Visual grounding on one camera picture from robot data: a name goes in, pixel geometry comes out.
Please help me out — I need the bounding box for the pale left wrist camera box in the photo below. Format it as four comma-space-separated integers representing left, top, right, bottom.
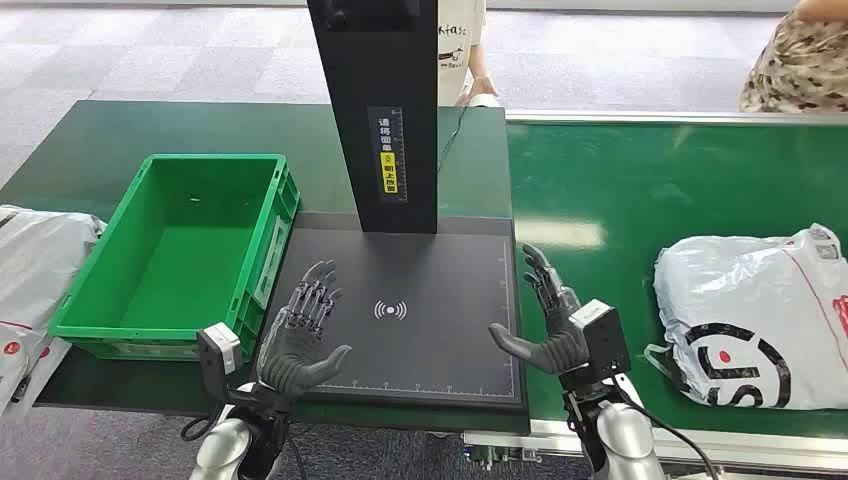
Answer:
196, 322, 245, 402

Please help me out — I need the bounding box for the grey package with black print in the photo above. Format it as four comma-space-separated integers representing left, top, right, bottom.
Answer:
645, 223, 848, 411

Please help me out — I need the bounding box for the person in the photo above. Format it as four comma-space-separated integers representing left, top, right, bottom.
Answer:
738, 0, 848, 114
437, 0, 499, 107

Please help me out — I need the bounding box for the black scanner base plate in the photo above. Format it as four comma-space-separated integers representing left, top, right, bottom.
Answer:
261, 211, 529, 415

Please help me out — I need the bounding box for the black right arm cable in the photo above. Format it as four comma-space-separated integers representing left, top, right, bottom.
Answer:
612, 377, 721, 480

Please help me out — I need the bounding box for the thin black table cable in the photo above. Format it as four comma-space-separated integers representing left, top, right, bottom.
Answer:
437, 105, 468, 175

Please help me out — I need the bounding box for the green conveyor belt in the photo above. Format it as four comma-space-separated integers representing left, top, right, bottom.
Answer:
506, 122, 848, 440

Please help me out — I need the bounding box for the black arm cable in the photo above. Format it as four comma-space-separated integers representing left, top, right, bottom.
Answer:
612, 377, 721, 480
180, 404, 221, 444

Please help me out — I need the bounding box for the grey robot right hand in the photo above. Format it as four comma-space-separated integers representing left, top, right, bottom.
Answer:
488, 243, 592, 377

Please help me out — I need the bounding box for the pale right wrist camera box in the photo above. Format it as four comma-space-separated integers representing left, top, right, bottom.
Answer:
568, 299, 633, 392

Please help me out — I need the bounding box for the black yellow ruler label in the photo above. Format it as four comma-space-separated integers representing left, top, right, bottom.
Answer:
367, 105, 407, 205

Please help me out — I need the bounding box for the grey plastic mailer bag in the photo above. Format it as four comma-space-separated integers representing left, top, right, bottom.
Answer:
0, 205, 107, 372

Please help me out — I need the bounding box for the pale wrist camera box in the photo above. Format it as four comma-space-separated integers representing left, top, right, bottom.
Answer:
568, 299, 633, 392
196, 322, 245, 402

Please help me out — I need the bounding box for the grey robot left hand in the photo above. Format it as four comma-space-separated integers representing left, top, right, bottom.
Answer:
256, 259, 353, 401

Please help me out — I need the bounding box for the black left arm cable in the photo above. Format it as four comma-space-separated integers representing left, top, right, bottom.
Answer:
180, 404, 221, 444

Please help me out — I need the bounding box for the white mailer bag red logo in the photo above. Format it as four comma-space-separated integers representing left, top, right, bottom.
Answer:
0, 322, 73, 420

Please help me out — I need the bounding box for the dark green table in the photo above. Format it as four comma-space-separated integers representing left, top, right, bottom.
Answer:
0, 100, 531, 435

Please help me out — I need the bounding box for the green plastic crate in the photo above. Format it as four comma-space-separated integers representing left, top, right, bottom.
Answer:
47, 153, 301, 362

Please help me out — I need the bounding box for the black scanner column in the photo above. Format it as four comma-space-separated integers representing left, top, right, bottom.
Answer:
305, 0, 440, 235

